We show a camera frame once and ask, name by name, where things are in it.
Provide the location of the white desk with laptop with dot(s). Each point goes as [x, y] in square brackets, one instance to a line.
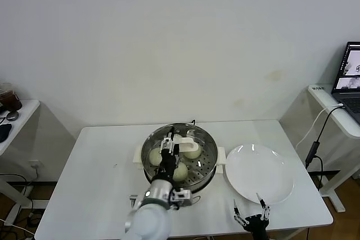
[323, 99]

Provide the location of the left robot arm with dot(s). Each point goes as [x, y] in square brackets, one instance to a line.
[152, 217]

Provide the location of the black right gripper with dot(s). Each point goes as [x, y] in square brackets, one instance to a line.
[257, 227]

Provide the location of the white round plate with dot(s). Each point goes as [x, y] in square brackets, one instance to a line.
[253, 172]

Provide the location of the white wall outlet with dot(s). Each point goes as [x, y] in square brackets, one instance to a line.
[35, 164]

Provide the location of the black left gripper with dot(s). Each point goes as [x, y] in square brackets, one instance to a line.
[168, 165]

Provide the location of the plastic cup of iced tea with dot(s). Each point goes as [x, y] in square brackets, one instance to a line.
[11, 101]

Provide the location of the dark grey laptop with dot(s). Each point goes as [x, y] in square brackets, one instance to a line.
[348, 102]

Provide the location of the white steamed baozi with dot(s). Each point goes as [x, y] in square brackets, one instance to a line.
[194, 154]
[154, 157]
[181, 173]

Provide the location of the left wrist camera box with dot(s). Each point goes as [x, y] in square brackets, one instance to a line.
[182, 196]

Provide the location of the stainless steel steamer basket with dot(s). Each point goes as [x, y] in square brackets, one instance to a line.
[208, 177]

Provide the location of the white desk label sticker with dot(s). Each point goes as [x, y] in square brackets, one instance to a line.
[318, 88]

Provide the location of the white side desk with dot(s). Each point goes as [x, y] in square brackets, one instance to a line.
[25, 116]

